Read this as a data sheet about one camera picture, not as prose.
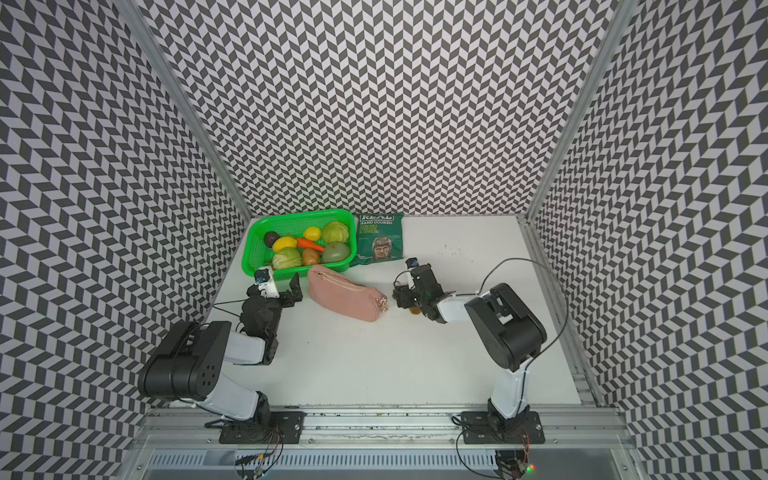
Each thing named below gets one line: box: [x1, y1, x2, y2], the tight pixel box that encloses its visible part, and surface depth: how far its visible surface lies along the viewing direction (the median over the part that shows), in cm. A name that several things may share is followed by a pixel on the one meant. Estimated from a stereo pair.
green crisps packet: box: [350, 212, 404, 267], surface depth 112 cm
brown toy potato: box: [302, 248, 320, 266], surface depth 102 cm
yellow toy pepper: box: [272, 237, 298, 253], surface depth 107 cm
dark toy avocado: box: [264, 231, 280, 248], surface depth 108 cm
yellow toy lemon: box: [304, 226, 321, 241], surface depth 111 cm
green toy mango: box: [321, 241, 351, 263], surface depth 101 cm
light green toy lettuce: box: [272, 247, 302, 270], surface depth 98 cm
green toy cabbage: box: [321, 221, 349, 244], surface depth 107 cm
